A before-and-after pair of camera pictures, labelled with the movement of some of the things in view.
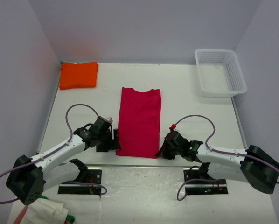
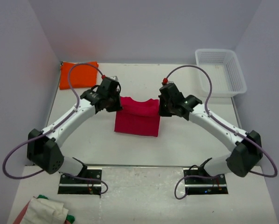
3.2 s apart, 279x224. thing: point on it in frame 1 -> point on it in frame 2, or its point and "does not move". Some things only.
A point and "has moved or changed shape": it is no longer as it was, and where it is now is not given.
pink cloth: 20,217 does not move
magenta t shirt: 139,131 has moved or changed shape
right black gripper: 163,153 -> 162,113
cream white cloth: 44,211 does not move
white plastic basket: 219,73 does not move
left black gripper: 112,144 -> 117,107
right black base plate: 202,187 does not move
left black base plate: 94,176 does not move
